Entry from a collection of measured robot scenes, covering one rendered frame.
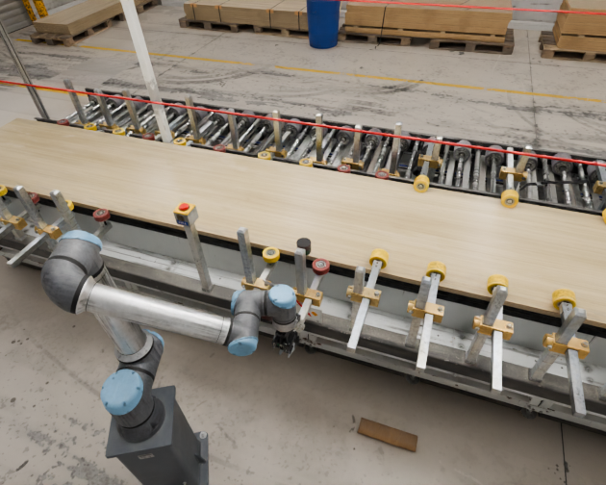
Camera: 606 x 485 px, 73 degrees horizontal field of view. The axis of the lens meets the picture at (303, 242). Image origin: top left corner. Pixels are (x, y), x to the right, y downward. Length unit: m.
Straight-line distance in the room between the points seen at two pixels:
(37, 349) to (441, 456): 2.53
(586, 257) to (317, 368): 1.52
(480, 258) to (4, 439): 2.68
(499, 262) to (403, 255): 0.43
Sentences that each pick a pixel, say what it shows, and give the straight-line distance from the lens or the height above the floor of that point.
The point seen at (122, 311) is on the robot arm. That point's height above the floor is 1.33.
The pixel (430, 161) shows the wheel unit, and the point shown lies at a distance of 2.52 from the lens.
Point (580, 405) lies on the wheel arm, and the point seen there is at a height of 0.96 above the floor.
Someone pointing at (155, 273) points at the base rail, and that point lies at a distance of 2.29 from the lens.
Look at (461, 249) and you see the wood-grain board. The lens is 2.06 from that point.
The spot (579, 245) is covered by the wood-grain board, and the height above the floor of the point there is 0.90.
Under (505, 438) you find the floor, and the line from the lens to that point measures 2.63.
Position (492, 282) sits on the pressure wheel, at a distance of 1.87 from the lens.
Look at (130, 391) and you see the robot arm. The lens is 1.72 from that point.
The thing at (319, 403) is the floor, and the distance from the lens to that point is 2.51.
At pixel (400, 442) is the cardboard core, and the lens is 2.39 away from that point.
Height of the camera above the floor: 2.28
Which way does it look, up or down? 44 degrees down
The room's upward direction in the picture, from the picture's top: 3 degrees counter-clockwise
